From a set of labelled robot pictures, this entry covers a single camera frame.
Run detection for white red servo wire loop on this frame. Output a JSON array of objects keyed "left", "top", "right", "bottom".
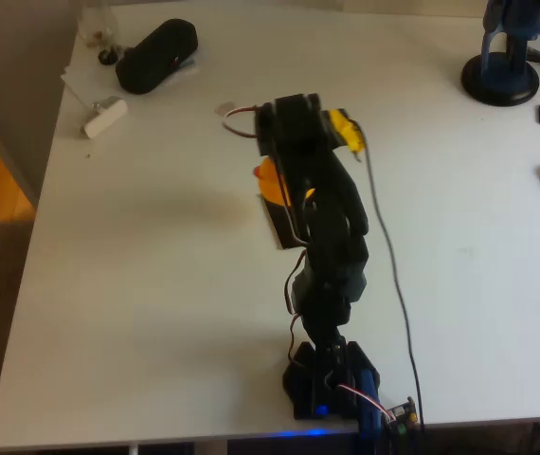
[{"left": 221, "top": 104, "right": 271, "bottom": 139}]

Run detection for yellow rubber duck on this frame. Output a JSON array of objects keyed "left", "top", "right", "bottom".
[{"left": 252, "top": 155, "right": 318, "bottom": 209}]

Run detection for white paper sheets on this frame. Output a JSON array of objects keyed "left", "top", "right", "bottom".
[{"left": 60, "top": 51, "right": 201, "bottom": 103}]

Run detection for small controller board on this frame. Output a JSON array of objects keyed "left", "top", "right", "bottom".
[{"left": 383, "top": 396, "right": 419, "bottom": 435}]

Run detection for long servo wire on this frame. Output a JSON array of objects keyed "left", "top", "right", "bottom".
[{"left": 284, "top": 250, "right": 316, "bottom": 366}]

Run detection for black camera cable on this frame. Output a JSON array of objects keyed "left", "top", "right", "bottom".
[{"left": 352, "top": 120, "right": 426, "bottom": 430}]

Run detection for blue microphone stand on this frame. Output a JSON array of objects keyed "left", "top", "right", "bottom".
[{"left": 460, "top": 0, "right": 540, "bottom": 108}]

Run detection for white charger plug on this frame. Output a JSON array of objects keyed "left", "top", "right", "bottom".
[{"left": 83, "top": 97, "right": 129, "bottom": 140}]

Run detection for black oval case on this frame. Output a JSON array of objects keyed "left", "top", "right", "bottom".
[{"left": 115, "top": 18, "right": 200, "bottom": 96}]

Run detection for black square mat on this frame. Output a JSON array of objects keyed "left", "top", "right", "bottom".
[{"left": 256, "top": 193, "right": 310, "bottom": 251}]

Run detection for yellow taped gripper camera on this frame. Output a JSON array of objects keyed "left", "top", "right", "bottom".
[{"left": 327, "top": 108, "right": 366, "bottom": 156}]

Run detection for blue table clamp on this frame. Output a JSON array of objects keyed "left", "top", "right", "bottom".
[{"left": 355, "top": 369, "right": 387, "bottom": 455}]

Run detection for clear glass bottle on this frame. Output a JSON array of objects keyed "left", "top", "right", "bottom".
[{"left": 76, "top": 4, "right": 119, "bottom": 48}]

